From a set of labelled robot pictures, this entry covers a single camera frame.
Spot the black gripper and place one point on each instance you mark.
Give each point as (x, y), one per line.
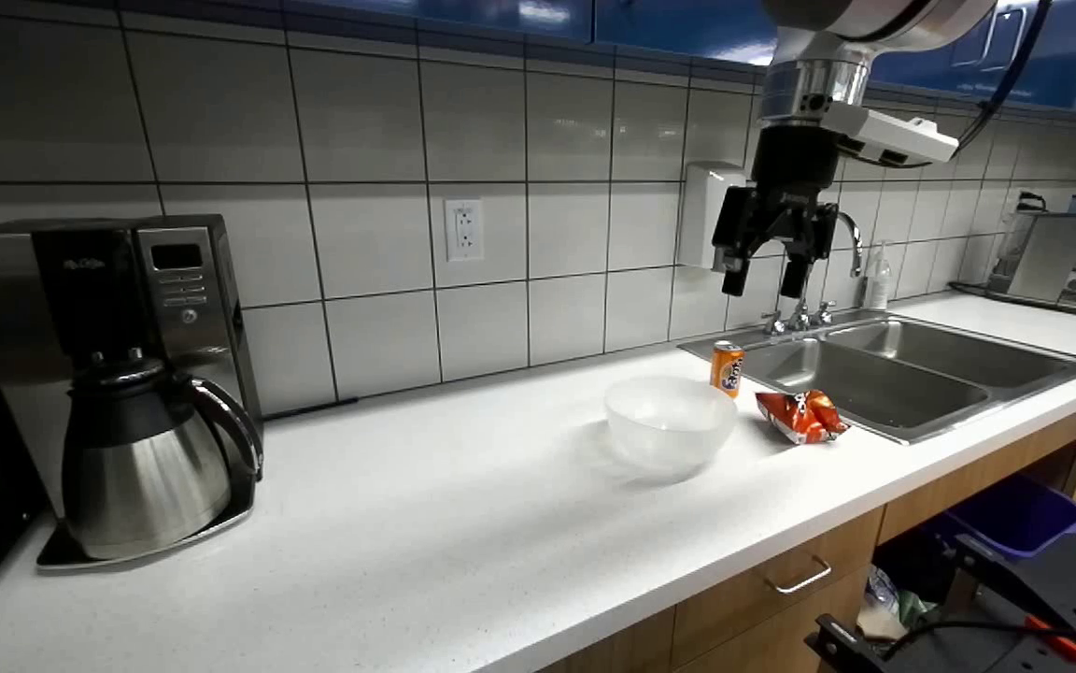
(795, 166)

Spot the red Doritos chip packet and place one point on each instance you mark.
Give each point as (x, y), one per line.
(807, 415)

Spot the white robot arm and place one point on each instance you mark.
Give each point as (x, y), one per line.
(814, 112)

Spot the translucent white plastic bowl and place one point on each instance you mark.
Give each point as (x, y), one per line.
(665, 426)

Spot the chrome sink faucet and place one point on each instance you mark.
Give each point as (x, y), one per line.
(857, 267)

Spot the orange Fanta soda can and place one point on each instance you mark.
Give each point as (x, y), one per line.
(727, 369)

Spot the stainless steel kitchen sink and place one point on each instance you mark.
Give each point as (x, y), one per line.
(902, 374)

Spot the silver espresso machine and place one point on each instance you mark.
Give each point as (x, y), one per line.
(1035, 261)

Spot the blue plastic bin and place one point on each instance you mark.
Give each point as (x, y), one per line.
(1012, 519)

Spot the wooden cabinet drawer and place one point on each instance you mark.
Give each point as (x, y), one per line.
(753, 622)

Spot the black equipment stand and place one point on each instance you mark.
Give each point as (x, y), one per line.
(1017, 617)

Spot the stainless steel coffee carafe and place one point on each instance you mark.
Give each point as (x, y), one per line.
(152, 458)

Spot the black steel coffee maker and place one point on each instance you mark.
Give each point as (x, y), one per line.
(100, 288)

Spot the white wall soap dispenser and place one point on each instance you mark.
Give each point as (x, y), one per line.
(699, 206)

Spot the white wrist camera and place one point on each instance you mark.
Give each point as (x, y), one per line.
(894, 140)

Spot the white wall power outlet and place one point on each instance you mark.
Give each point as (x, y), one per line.
(463, 230)

